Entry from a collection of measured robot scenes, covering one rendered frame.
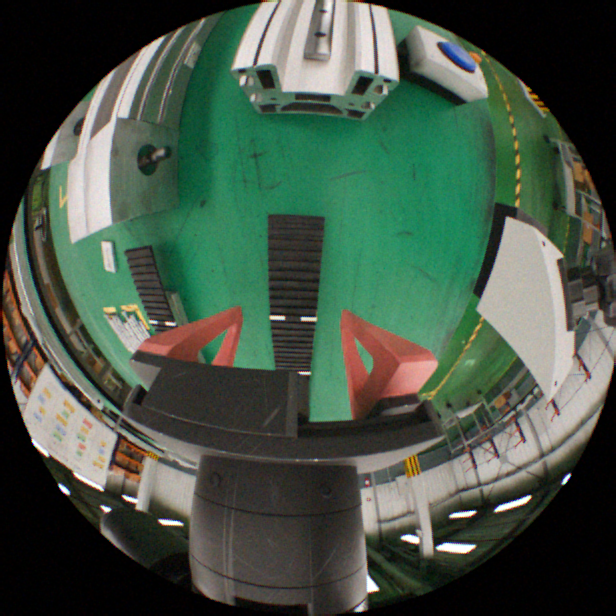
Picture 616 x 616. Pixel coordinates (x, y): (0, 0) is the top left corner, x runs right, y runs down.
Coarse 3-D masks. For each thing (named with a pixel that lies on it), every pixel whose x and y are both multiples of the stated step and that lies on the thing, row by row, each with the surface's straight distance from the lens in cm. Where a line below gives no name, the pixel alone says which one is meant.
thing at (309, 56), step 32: (288, 0) 23; (320, 0) 29; (256, 32) 18; (288, 32) 19; (320, 32) 21; (352, 32) 20; (384, 32) 19; (256, 64) 14; (288, 64) 19; (320, 64) 19; (352, 64) 16; (384, 64) 15; (256, 96) 19; (288, 96) 18; (320, 96) 19; (352, 96) 17; (384, 96) 17
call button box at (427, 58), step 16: (416, 32) 28; (400, 48) 31; (416, 48) 26; (432, 48) 26; (416, 64) 25; (432, 64) 24; (448, 64) 25; (416, 80) 27; (432, 80) 27; (448, 80) 26; (464, 80) 25; (480, 80) 28; (448, 96) 29; (464, 96) 28; (480, 96) 27
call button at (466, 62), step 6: (444, 42) 27; (450, 42) 28; (444, 48) 26; (450, 48) 26; (456, 48) 27; (450, 54) 26; (456, 54) 26; (462, 54) 27; (468, 54) 29; (456, 60) 26; (462, 60) 26; (468, 60) 27; (468, 66) 26; (474, 66) 27
